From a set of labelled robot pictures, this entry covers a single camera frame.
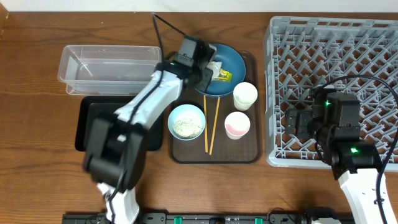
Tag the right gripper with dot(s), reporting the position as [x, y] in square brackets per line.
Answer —
[305, 117]

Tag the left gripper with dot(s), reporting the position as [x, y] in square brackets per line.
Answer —
[205, 74]

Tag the white tissue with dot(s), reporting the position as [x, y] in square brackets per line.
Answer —
[215, 67]

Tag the yellow green snack wrapper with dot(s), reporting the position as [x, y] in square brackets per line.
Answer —
[223, 75]

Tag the white cup green inside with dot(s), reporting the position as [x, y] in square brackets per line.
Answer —
[244, 95]

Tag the white cup pink inside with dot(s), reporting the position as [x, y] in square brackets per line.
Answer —
[237, 124]

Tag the light blue bowl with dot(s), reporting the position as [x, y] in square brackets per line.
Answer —
[186, 122]

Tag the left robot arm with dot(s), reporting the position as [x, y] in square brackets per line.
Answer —
[114, 154]

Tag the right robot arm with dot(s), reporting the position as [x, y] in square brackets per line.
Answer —
[333, 122]

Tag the grey plastic dishwasher rack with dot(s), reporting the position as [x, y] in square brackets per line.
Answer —
[359, 55]

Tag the clear plastic waste bin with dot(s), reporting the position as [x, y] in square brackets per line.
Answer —
[107, 69]

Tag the dark blue plate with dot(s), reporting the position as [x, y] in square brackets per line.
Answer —
[232, 62]

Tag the brown serving tray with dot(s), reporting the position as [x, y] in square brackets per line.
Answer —
[246, 150]

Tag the left wooden chopstick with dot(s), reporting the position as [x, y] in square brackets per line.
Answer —
[206, 127]

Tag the wooden chopstick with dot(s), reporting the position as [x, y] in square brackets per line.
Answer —
[206, 127]
[214, 126]

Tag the right wooden chopstick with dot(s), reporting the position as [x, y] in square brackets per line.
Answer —
[214, 126]

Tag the black plastic tray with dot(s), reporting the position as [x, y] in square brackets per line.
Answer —
[91, 106]

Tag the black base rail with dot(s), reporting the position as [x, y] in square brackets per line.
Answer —
[162, 218]

